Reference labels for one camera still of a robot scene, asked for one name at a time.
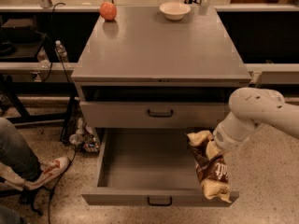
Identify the clear plastic water bottle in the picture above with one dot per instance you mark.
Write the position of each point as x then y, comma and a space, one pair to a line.
61, 52

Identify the blue jeans leg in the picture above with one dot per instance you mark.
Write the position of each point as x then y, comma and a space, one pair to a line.
15, 152

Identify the closed grey upper drawer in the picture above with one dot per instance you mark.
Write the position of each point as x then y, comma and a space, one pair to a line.
153, 115

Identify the white red sneaker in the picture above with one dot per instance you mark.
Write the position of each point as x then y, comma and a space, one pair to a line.
50, 171

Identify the white ceramic bowl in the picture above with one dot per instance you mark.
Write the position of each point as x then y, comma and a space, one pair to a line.
174, 11

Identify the open grey lower drawer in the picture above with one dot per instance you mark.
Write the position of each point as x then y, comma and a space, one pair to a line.
151, 167

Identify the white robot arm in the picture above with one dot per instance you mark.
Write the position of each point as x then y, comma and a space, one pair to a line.
250, 110

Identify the brown chip bag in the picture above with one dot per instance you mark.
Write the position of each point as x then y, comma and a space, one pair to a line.
210, 166

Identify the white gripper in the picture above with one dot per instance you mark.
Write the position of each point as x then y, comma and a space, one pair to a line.
224, 139

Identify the orange round fruit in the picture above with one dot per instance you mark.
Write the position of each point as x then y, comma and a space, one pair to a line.
108, 11

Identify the clutter of floor items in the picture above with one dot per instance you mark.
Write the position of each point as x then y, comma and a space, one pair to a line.
83, 137

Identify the black side stand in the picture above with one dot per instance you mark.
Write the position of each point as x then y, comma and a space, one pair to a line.
21, 73

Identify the grey drawer cabinet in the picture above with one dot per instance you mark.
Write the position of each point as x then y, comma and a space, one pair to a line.
142, 57

